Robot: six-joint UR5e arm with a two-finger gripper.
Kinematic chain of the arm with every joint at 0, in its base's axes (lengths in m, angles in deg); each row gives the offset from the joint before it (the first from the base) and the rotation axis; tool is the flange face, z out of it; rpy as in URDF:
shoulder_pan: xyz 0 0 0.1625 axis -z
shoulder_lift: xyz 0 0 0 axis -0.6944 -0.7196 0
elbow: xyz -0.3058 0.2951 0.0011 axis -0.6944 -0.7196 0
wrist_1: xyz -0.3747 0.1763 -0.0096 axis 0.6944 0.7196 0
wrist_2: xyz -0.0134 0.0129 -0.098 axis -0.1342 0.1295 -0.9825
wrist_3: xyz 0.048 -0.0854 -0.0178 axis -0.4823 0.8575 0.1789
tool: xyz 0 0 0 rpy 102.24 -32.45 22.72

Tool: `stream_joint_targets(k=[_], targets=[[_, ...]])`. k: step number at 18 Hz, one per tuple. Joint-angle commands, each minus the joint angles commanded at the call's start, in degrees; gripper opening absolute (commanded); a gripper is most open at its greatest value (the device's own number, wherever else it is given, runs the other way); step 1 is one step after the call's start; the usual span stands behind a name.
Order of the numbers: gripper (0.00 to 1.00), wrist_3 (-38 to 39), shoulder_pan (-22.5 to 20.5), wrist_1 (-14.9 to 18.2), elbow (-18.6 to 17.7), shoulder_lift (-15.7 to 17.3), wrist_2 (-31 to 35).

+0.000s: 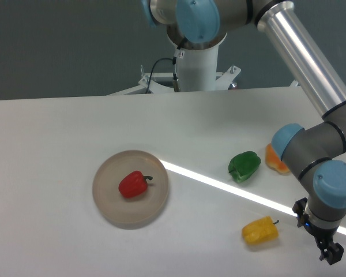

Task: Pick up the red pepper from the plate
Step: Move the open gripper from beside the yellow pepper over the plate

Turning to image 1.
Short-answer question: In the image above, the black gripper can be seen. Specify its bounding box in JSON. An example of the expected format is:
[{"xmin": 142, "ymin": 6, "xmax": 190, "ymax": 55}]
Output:
[{"xmin": 292, "ymin": 198, "xmax": 344, "ymax": 265}]

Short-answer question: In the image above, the red bell pepper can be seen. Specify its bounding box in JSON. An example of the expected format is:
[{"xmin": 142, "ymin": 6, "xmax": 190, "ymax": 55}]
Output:
[{"xmin": 118, "ymin": 171, "xmax": 153, "ymax": 199}]

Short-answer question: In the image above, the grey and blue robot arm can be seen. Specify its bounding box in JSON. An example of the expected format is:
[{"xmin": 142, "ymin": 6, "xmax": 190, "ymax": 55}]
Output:
[{"xmin": 142, "ymin": 1, "xmax": 346, "ymax": 264}]

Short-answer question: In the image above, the yellow bell pepper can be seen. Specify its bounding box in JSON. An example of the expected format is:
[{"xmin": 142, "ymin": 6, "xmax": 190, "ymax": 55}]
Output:
[{"xmin": 241, "ymin": 216, "xmax": 279, "ymax": 245}]

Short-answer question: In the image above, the green bell pepper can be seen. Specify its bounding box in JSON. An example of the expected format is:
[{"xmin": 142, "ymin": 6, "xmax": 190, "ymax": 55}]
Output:
[{"xmin": 228, "ymin": 151, "xmax": 261, "ymax": 184}]

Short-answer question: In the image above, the round beige plate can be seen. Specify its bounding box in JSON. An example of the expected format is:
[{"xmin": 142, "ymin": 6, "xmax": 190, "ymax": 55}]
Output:
[{"xmin": 92, "ymin": 150, "xmax": 169, "ymax": 229}]

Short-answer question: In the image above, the orange knotted bread roll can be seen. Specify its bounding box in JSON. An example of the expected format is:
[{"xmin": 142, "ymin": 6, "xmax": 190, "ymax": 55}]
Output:
[{"xmin": 265, "ymin": 143, "xmax": 290, "ymax": 174}]

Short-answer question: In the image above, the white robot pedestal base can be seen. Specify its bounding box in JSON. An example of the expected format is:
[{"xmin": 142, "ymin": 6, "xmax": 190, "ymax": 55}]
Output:
[{"xmin": 119, "ymin": 24, "xmax": 299, "ymax": 95}]

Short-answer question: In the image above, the black cable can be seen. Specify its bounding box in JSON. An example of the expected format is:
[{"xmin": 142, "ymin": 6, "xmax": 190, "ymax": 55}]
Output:
[{"xmin": 145, "ymin": 36, "xmax": 188, "ymax": 95}]

